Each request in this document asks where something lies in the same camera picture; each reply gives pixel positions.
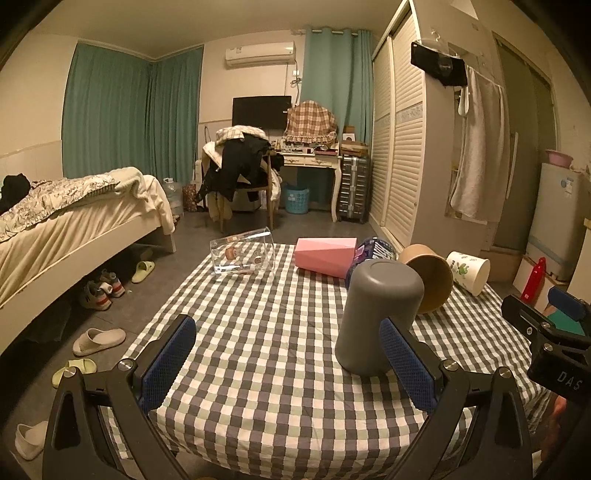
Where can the white cactus print cup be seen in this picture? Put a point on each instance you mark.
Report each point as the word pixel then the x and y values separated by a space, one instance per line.
pixel 468 272

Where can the brown paper cup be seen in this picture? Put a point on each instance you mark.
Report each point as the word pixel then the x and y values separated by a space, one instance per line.
pixel 431 281

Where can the white slipper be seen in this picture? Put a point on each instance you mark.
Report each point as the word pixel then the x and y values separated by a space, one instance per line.
pixel 31 441

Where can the clear glass cup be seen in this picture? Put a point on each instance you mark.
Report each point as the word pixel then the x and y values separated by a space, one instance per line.
pixel 242 254

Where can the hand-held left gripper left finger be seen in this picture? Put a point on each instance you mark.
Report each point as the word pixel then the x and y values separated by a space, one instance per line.
pixel 167 357

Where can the grey plastic cup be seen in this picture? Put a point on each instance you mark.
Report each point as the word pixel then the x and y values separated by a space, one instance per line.
pixel 376 314

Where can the checkered tablecloth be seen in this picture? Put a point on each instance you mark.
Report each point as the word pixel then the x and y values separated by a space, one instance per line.
pixel 258 350

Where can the white air conditioner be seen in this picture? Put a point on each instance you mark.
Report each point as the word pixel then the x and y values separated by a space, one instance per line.
pixel 259 54

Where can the pink faceted cup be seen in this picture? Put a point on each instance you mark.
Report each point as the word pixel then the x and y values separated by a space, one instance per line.
pixel 323 256

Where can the floral blanket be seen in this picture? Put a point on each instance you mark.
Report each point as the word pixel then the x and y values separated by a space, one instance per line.
pixel 55 201

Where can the cardboard box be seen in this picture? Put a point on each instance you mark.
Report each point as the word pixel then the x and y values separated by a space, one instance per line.
pixel 353 145

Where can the white bed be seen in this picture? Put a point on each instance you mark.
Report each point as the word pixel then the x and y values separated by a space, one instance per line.
pixel 69 240

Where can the small white fridge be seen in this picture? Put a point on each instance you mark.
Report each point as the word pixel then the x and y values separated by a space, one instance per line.
pixel 561 217

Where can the white slatted wardrobe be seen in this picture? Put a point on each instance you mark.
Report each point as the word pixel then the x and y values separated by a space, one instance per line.
pixel 406 147

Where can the plaid cloth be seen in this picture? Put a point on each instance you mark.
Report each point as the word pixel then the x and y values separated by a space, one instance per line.
pixel 310 121

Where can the teal curtain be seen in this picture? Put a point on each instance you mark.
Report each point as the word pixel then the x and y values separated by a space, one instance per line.
pixel 332 69

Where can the wooden chair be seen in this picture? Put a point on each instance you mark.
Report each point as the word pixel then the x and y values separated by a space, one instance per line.
pixel 267 194

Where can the cream quilt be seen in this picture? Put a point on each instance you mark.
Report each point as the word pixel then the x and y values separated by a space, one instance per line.
pixel 143 189

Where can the dark red bag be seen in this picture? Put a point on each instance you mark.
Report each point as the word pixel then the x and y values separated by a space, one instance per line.
pixel 190 198

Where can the beige slipper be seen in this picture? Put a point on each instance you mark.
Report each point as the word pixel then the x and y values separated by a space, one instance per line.
pixel 99 341

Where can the glass door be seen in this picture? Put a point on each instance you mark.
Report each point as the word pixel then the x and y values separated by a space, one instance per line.
pixel 521 138

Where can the green window curtain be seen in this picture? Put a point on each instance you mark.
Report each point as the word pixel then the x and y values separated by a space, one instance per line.
pixel 120 110

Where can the person's right hand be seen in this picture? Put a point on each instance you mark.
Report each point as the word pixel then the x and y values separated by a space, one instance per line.
pixel 557 424

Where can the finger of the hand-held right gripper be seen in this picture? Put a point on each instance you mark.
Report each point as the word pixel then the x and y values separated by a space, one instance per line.
pixel 564 302
pixel 521 314

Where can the grey sneaker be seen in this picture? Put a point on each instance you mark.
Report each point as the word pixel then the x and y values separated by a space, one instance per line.
pixel 113 284
pixel 94 297

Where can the red bottle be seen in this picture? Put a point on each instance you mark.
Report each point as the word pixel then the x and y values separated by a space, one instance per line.
pixel 534 281

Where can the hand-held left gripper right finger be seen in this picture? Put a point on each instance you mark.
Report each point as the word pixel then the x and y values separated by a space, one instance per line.
pixel 407 364

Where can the purple printed cup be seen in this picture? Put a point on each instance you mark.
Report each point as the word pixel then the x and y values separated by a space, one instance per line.
pixel 376 251

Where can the chair piled with clothes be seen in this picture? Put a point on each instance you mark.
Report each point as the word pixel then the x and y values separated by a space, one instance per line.
pixel 217 152

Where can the dark ribbed suitcase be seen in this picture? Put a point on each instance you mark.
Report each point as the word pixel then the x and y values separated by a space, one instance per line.
pixel 353 189

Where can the black jacket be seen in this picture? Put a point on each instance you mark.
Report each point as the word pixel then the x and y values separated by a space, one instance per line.
pixel 238 166

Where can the black television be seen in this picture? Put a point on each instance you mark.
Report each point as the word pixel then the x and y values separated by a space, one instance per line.
pixel 261 110

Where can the black cloth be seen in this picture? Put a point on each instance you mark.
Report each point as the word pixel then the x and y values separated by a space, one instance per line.
pixel 14 191

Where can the blue plastic basket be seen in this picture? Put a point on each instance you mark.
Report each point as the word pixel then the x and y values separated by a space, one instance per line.
pixel 295 199

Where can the black hanging bag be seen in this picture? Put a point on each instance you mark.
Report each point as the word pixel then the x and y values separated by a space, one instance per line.
pixel 438 64

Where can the large water jug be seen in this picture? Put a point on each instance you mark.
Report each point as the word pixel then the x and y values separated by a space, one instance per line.
pixel 173 196

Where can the white dressing desk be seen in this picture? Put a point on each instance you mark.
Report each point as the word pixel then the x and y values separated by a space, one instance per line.
pixel 309 161

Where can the white hanging towel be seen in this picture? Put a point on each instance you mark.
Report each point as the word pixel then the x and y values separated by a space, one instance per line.
pixel 475 147

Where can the green slipper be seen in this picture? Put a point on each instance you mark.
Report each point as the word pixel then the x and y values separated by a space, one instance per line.
pixel 74 371
pixel 143 271

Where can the pink basin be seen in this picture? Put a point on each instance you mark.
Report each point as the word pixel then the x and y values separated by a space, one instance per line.
pixel 558 158

